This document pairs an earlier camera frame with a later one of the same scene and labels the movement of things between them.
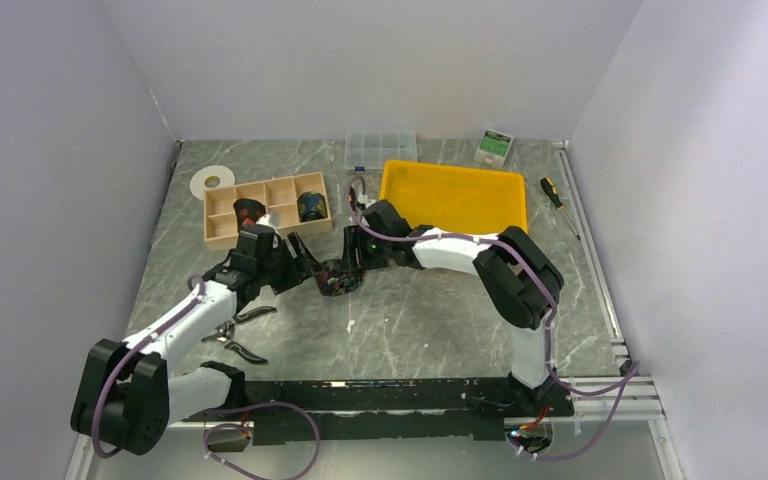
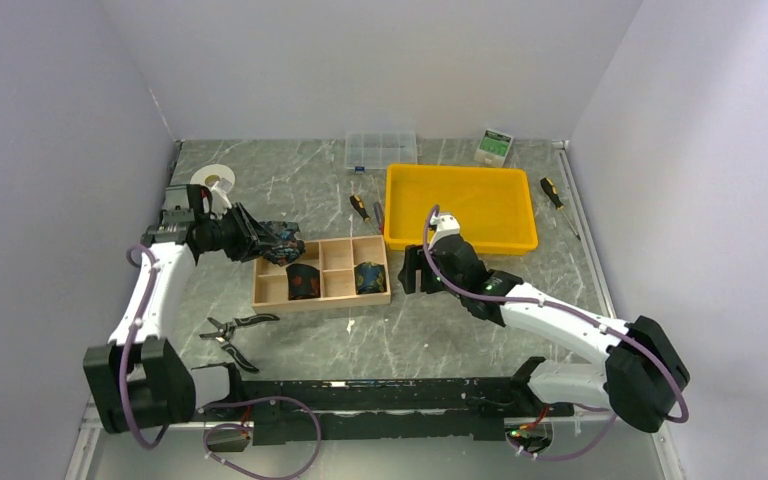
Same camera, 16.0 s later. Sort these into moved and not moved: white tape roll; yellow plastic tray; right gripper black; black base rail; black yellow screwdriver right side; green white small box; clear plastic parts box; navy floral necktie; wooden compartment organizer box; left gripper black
Moved: left gripper black; wooden compartment organizer box; navy floral necktie; right gripper black
Not moved: clear plastic parts box; white tape roll; black base rail; yellow plastic tray; black yellow screwdriver right side; green white small box
